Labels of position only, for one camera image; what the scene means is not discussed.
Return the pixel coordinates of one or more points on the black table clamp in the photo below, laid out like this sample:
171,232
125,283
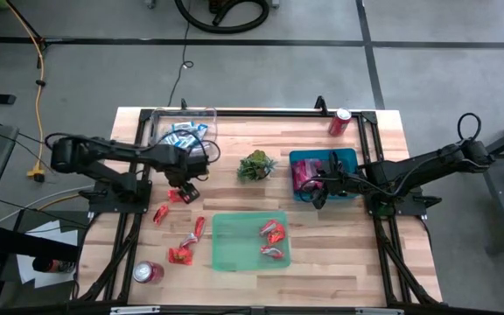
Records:
184,105
321,106

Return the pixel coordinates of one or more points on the small artificial succulent plant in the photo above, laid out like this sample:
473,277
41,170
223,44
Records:
256,166

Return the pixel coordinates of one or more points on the orange black bottle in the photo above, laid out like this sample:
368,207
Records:
55,265

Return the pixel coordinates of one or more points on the dark grey metal stand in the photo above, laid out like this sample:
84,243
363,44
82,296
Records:
497,192

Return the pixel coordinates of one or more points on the black aluminium table frame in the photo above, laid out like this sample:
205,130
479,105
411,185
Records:
278,113

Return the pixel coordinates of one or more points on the green translucent plastic bin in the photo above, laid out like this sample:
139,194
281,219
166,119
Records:
239,245

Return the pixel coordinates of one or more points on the blue white candy bar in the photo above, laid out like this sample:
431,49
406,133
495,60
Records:
187,142
182,127
200,130
171,140
201,148

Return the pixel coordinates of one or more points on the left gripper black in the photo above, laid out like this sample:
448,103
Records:
186,168

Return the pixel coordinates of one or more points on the black table beam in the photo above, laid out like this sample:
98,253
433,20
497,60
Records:
16,242

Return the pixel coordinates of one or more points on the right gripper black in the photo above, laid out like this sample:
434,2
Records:
339,184

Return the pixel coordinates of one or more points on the white paper sheet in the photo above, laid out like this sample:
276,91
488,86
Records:
29,273

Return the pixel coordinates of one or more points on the clear plastic container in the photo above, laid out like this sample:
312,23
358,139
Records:
208,114

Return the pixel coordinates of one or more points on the silver metal bracket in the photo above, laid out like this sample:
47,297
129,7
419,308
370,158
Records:
135,310
379,311

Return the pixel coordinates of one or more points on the red orange candy packet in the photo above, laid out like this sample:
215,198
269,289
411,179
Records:
199,226
268,226
188,240
174,195
271,251
180,256
161,214
277,235

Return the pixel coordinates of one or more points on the red soda can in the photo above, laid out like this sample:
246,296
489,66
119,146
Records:
338,124
147,272

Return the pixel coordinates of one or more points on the blue plastic bin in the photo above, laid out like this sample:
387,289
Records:
348,157

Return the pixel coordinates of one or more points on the pink candy packet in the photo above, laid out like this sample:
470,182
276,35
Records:
313,165
299,175

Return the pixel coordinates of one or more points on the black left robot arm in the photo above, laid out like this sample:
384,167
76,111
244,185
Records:
103,153

